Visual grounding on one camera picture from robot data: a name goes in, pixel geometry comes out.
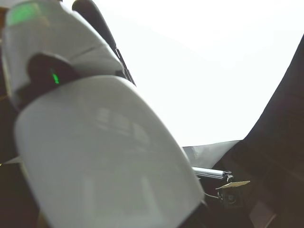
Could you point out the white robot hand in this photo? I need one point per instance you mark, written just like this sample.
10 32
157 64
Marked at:
95 147

